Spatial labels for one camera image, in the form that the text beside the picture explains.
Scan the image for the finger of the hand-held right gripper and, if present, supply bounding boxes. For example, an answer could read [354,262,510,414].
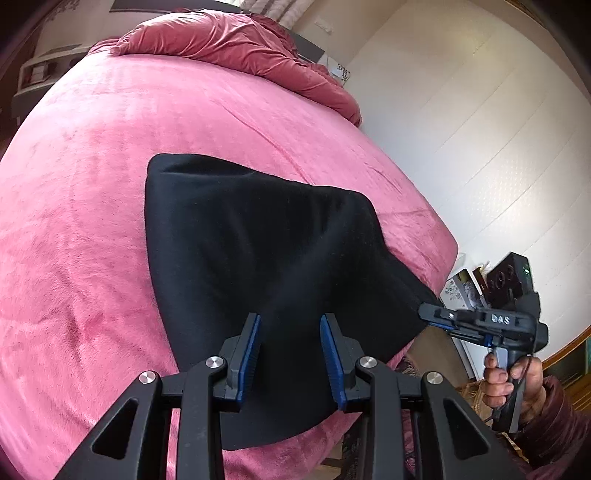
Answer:
[418,302,485,325]
[427,320,491,347]

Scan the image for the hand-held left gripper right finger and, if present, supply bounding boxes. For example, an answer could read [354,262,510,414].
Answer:
[320,312,527,480]

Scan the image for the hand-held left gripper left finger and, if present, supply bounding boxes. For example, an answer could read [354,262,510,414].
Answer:
[55,313,262,480]

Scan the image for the black pants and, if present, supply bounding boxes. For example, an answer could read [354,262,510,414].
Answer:
[144,153,444,452]

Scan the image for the person's right forearm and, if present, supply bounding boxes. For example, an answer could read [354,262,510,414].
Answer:
[508,375,591,477]

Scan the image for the person's right hand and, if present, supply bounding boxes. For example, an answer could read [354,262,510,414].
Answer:
[482,351,546,420]

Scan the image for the floral printed box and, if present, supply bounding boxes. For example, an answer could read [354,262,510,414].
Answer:
[438,267,486,315]

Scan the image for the wooden furniture edge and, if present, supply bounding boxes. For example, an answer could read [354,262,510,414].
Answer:
[540,323,591,398]

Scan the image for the pink bed sheet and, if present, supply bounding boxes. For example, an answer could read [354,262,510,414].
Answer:
[0,39,460,480]

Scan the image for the dark bed headboard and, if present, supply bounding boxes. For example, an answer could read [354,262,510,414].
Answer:
[290,28,327,66]

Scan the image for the pink crumpled duvet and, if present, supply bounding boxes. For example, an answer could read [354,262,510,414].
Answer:
[111,9,362,128]

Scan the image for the sheer grey curtain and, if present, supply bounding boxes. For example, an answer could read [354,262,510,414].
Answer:
[238,0,308,25]

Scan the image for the grey bedside cabinet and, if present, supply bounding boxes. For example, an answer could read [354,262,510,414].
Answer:
[11,44,89,121]

